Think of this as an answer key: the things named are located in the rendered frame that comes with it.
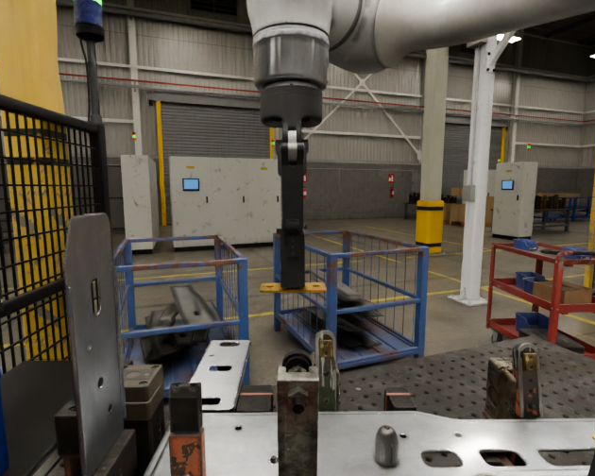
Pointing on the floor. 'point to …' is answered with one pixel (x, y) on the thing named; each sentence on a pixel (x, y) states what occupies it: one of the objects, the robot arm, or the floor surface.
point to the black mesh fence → (41, 215)
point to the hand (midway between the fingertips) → (292, 257)
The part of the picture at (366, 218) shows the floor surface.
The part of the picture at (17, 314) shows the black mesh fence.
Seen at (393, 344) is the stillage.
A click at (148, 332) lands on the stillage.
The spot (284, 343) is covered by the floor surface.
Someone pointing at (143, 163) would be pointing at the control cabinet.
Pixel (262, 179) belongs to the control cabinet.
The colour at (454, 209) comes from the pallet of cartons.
